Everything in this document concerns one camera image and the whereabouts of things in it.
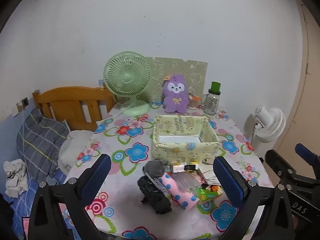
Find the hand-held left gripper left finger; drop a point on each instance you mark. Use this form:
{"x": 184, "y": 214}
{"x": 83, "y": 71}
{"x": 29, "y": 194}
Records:
{"x": 97, "y": 177}

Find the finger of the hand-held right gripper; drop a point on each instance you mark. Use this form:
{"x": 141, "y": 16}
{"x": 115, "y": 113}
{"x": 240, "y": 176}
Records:
{"x": 303, "y": 152}
{"x": 275, "y": 162}

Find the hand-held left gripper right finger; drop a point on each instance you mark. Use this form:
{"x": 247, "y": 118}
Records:
{"x": 228, "y": 180}

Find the cream cloth with dark line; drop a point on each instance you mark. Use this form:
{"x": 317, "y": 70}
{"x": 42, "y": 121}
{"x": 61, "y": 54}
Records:
{"x": 208, "y": 173}

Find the green orange packet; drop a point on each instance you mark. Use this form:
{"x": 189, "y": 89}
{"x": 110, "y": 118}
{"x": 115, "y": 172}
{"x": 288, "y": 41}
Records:
{"x": 205, "y": 193}

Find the pink tissue packet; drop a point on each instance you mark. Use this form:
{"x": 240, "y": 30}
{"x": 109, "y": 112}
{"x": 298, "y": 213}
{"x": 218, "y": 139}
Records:
{"x": 200, "y": 178}

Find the white face mask pack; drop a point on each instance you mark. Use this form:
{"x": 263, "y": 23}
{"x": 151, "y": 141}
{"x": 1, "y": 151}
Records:
{"x": 185, "y": 181}

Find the small yellow black printed box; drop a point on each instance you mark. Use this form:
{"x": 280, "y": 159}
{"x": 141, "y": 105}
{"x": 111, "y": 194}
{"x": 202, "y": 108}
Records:
{"x": 185, "y": 168}

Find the pink polka-dot sock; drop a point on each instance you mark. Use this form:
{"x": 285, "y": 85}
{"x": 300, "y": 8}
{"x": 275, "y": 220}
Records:
{"x": 175, "y": 190}

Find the grey sock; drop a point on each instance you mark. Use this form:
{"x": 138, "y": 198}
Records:
{"x": 153, "y": 168}

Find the black plastic bag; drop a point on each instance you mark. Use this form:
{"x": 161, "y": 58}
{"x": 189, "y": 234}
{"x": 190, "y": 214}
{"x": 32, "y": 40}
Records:
{"x": 152, "y": 195}

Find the cartoon print storage box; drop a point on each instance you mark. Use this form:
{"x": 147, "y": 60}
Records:
{"x": 175, "y": 152}

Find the white standing fan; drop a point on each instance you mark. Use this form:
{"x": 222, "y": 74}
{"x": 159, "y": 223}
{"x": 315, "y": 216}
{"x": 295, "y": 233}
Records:
{"x": 271, "y": 125}

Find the white crumpled blanket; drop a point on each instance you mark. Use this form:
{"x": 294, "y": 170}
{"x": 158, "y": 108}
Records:
{"x": 75, "y": 145}

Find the grey plaid pillow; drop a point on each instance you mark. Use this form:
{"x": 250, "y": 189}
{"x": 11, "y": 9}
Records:
{"x": 37, "y": 142}

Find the blue checked bed sheet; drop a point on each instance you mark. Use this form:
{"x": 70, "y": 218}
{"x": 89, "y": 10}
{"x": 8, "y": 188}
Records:
{"x": 25, "y": 202}

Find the glass jar with green lid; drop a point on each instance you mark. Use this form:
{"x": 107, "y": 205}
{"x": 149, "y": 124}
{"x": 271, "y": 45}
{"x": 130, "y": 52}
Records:
{"x": 212, "y": 102}

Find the wooden headboard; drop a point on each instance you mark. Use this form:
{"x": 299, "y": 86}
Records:
{"x": 65, "y": 105}

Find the crumpled white cloth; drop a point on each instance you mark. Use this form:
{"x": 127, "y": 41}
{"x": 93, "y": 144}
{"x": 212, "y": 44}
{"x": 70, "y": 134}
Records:
{"x": 15, "y": 177}

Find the cotton swab container orange lid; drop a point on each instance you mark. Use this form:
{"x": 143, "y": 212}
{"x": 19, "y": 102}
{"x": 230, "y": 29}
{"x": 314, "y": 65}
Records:
{"x": 195, "y": 103}

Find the purple plush toy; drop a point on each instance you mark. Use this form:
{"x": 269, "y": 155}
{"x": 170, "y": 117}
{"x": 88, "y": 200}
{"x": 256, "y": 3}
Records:
{"x": 175, "y": 97}

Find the green desk fan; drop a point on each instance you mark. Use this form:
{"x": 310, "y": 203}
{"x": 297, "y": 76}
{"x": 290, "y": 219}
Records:
{"x": 127, "y": 77}

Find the green patterned board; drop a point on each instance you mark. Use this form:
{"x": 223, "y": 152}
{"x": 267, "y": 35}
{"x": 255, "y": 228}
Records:
{"x": 182, "y": 70}

